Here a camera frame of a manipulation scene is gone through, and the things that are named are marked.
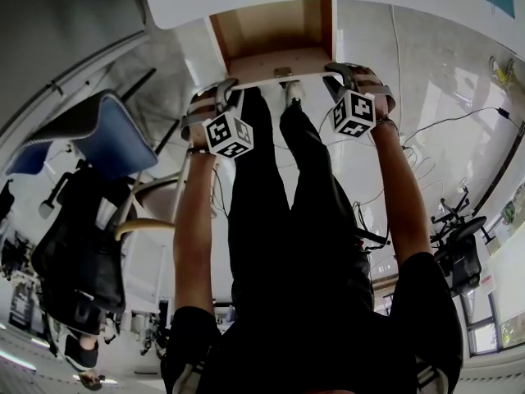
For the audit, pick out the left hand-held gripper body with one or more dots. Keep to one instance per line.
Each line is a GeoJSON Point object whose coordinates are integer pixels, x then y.
{"type": "Point", "coordinates": [227, 136]}

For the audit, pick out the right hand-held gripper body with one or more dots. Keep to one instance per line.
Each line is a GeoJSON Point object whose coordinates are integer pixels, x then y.
{"type": "Point", "coordinates": [354, 113]}

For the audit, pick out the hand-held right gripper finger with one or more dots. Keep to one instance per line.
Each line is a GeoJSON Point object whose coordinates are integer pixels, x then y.
{"type": "Point", "coordinates": [338, 69]}
{"type": "Point", "coordinates": [333, 88]}

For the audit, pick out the wooden drawer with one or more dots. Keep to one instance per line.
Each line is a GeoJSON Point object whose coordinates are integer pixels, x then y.
{"type": "Point", "coordinates": [270, 35]}

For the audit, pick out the person's left forearm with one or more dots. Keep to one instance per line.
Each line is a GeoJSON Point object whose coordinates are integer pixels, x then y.
{"type": "Point", "coordinates": [193, 228]}

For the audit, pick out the person's right forearm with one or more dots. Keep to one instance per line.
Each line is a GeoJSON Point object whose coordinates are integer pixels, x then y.
{"type": "Point", "coordinates": [402, 195]}

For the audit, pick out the person's right hand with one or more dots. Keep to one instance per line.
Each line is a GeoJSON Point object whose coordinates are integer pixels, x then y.
{"type": "Point", "coordinates": [381, 105]}

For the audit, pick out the person's left hand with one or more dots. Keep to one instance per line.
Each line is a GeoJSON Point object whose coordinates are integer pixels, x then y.
{"type": "Point", "coordinates": [196, 136]}

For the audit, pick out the person's right white shoe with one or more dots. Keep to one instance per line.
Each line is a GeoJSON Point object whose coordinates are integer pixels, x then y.
{"type": "Point", "coordinates": [293, 93]}

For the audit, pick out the person's black trousers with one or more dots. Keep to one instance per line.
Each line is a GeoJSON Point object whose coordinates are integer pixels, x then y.
{"type": "Point", "coordinates": [262, 203]}

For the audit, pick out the wooden chair beige seat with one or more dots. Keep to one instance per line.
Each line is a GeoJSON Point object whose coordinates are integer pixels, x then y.
{"type": "Point", "coordinates": [156, 197]}

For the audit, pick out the blue padded chair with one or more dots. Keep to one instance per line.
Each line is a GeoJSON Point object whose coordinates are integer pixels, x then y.
{"type": "Point", "coordinates": [115, 138]}

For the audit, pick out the black swivel office chair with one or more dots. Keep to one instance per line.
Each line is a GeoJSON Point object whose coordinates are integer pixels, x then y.
{"type": "Point", "coordinates": [465, 248]}

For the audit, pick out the grey partition panel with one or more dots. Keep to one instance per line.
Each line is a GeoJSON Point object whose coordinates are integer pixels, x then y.
{"type": "Point", "coordinates": [61, 23]}

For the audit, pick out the black mesh office chair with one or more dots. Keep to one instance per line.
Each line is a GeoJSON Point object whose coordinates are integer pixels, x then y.
{"type": "Point", "coordinates": [82, 253]}

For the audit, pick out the person's dark shirt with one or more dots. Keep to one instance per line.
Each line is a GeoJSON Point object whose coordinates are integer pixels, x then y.
{"type": "Point", "coordinates": [320, 335]}

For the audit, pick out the black framed window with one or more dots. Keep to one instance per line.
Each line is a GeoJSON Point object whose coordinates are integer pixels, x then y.
{"type": "Point", "coordinates": [500, 318]}

